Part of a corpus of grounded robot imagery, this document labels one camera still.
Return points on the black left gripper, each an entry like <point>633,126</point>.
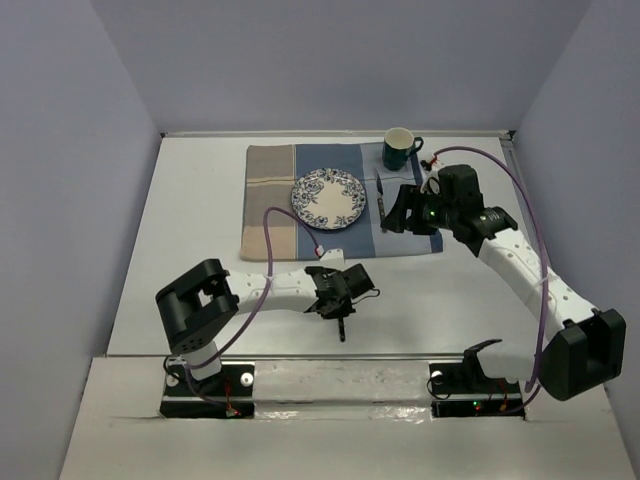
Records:
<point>343,311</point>

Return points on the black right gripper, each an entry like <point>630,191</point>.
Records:
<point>395,220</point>

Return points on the steel fork patterned handle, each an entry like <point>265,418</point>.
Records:
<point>342,330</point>

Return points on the steel knife patterned handle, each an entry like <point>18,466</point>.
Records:
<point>380,200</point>

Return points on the teal mug white inside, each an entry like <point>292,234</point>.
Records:
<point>399,144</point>

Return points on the blue floral ceramic plate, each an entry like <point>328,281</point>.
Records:
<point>328,199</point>

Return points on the blue beige checked cloth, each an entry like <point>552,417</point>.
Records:
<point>271,172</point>

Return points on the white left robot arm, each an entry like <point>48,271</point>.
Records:
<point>197,306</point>

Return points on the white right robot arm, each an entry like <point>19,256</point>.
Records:
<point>578,346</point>

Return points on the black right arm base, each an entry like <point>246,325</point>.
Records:
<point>456,395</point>

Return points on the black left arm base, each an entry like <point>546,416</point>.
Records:
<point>225,396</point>

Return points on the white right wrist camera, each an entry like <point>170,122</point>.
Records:
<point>430,182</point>

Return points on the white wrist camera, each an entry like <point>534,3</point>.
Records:
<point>430,182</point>
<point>332,258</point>

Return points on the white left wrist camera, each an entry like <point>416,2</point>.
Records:
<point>332,258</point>

